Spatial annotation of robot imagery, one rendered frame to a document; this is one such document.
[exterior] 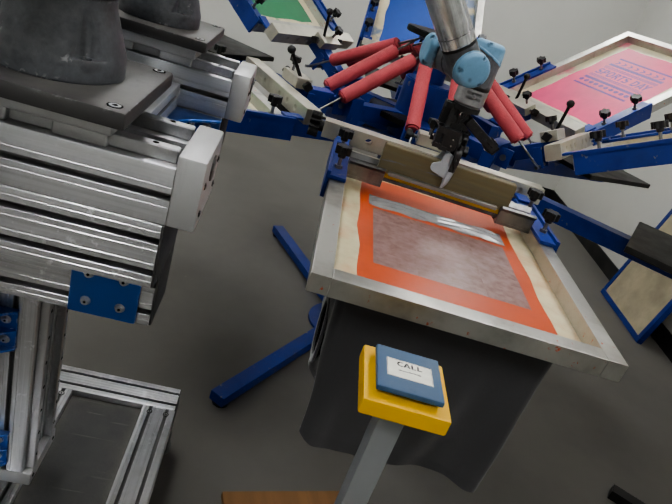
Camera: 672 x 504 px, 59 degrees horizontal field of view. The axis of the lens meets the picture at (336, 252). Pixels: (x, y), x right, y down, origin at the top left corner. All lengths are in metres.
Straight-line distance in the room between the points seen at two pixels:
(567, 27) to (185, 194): 5.34
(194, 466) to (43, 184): 1.35
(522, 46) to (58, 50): 5.29
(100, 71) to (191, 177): 0.15
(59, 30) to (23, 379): 0.74
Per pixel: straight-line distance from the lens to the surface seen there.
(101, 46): 0.72
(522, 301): 1.29
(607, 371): 1.17
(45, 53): 0.70
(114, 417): 1.77
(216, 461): 1.99
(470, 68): 1.30
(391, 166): 1.54
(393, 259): 1.22
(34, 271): 0.86
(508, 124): 2.18
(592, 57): 3.30
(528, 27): 5.79
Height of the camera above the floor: 1.46
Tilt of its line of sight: 25 degrees down
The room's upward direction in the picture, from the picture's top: 19 degrees clockwise
